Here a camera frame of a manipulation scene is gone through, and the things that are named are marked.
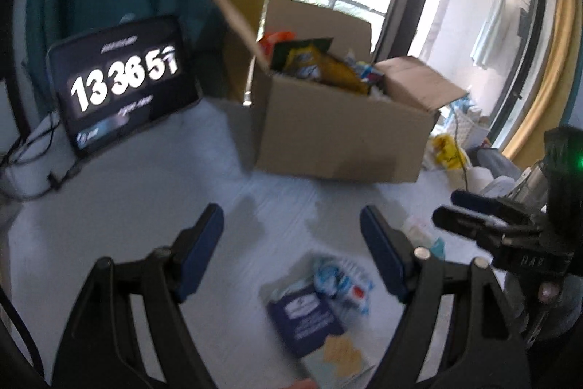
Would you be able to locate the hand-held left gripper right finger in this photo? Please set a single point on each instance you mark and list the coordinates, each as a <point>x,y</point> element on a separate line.
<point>385,252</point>

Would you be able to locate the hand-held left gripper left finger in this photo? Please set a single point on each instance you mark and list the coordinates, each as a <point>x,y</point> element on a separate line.
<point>200,252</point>

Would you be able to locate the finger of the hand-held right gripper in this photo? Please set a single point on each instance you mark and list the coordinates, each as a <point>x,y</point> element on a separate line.
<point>483,201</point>
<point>469,222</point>

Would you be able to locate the white and blue crinkled packet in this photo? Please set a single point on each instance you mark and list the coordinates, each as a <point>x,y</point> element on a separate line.
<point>346,284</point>

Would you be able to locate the navy cracker box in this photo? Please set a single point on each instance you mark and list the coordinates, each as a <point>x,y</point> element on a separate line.
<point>314,334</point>

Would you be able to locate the brown cardboard box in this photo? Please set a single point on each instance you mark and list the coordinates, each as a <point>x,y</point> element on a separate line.
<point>341,134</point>

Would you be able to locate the large yellow snack bag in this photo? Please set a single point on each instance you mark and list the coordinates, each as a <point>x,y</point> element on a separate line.
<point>332,74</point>

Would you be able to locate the orange snack bag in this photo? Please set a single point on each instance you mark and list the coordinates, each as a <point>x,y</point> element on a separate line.
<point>275,42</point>

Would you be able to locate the person's left hand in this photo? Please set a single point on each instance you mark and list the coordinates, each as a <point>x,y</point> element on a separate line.
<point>305,384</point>

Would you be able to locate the grey cloth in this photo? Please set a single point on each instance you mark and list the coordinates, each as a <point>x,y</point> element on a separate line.
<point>496,163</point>

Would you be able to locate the teal snack packet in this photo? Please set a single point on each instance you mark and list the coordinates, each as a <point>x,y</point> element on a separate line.
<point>436,247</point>

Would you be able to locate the silver mug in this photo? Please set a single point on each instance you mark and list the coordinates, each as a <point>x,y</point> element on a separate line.
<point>533,186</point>

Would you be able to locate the yellow plastic bag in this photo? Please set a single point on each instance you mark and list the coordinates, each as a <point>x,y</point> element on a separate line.
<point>448,152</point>

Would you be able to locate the white woven basket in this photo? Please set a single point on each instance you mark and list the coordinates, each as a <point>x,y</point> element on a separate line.
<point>469,124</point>

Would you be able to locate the black tablet clock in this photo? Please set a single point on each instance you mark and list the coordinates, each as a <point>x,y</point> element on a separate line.
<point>123,83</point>

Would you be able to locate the white power strip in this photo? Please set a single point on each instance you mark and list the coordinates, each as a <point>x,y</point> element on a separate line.
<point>22,170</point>

